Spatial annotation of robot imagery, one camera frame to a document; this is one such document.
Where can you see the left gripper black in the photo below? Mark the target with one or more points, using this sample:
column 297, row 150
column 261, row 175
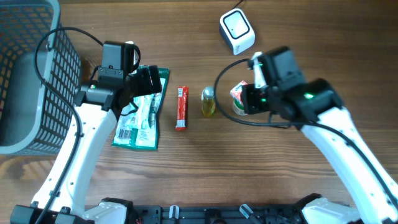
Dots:
column 143, row 74

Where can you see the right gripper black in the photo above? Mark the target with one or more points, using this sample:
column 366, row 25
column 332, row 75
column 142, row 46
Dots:
column 250, row 104

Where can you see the red white carton cup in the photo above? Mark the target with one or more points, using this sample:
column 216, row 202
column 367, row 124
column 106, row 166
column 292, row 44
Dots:
column 235, row 92

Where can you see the red stick packet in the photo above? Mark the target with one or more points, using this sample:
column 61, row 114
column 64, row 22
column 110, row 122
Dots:
column 182, row 108

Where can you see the yellow liquid small bottle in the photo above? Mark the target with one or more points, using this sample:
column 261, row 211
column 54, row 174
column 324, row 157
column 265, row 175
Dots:
column 208, row 105

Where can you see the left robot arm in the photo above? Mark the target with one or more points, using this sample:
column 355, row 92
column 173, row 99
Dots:
column 98, row 106

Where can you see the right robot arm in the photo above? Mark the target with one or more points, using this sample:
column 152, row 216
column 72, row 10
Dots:
column 315, row 109

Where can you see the white barcode scanner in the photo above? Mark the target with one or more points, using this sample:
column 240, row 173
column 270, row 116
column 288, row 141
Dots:
column 236, row 31

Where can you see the grey plastic mesh basket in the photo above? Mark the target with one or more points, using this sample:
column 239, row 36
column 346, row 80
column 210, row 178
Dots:
column 37, row 75

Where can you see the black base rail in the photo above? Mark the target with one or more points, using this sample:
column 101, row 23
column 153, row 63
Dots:
column 279, row 214

